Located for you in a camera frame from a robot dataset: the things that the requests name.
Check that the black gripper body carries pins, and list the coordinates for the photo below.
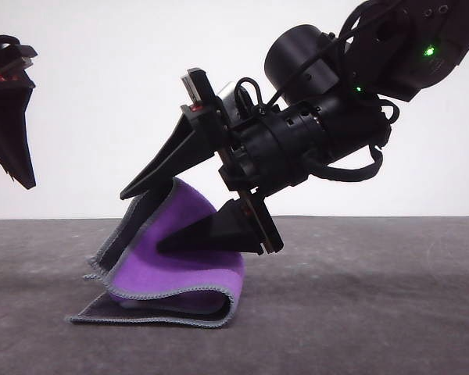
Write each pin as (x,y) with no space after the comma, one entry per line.
(297,140)
(4,66)

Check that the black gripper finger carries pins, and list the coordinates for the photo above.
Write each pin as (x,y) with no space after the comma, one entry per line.
(21,148)
(180,156)
(226,234)
(0,133)

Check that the grey table cloth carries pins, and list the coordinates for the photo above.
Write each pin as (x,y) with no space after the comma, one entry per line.
(355,312)

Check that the purple towel with grey hem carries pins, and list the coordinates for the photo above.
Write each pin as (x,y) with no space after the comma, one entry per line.
(180,273)

